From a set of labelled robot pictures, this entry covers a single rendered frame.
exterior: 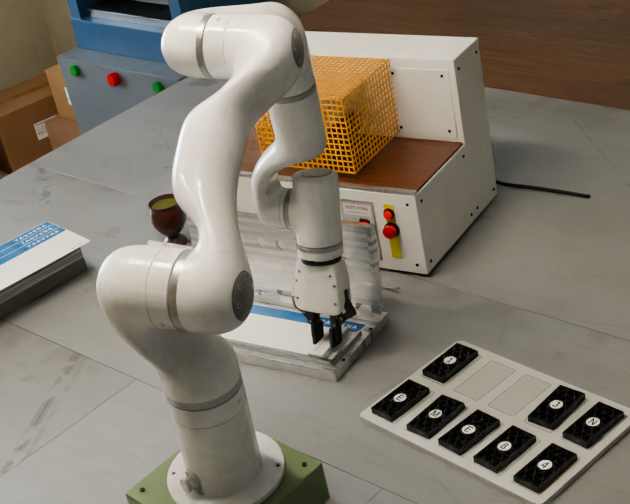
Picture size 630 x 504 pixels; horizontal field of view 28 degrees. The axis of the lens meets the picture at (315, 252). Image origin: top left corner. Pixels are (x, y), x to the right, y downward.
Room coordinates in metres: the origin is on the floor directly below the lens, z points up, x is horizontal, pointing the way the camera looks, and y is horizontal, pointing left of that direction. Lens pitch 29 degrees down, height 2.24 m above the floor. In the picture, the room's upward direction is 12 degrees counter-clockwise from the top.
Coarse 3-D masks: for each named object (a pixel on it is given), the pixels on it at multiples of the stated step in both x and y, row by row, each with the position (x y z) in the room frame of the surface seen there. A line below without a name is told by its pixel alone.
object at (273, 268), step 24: (240, 216) 2.24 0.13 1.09; (192, 240) 2.30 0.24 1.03; (264, 240) 2.21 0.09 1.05; (288, 240) 2.17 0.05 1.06; (360, 240) 2.07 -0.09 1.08; (264, 264) 2.21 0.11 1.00; (288, 264) 2.17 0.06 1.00; (360, 264) 2.07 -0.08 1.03; (264, 288) 2.20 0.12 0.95; (288, 288) 2.16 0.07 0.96; (360, 288) 2.06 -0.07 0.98
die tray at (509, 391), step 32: (480, 352) 1.87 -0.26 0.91; (448, 384) 1.80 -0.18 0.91; (480, 384) 1.78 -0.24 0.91; (512, 384) 1.76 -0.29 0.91; (544, 384) 1.74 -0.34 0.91; (512, 416) 1.67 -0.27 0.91; (576, 416) 1.64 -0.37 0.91; (416, 448) 1.65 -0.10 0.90; (480, 448) 1.61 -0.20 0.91; (544, 448) 1.58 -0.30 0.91; (576, 448) 1.56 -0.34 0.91; (608, 448) 1.55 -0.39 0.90; (480, 480) 1.54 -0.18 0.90; (512, 480) 1.52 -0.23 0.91
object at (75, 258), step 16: (48, 224) 2.61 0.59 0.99; (16, 240) 2.56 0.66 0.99; (64, 256) 2.50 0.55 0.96; (80, 256) 2.52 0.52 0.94; (48, 272) 2.47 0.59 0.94; (64, 272) 2.49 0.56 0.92; (80, 272) 2.52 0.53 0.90; (16, 288) 2.42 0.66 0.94; (32, 288) 2.44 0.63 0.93; (48, 288) 2.46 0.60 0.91; (0, 304) 2.39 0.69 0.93; (16, 304) 2.41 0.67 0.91
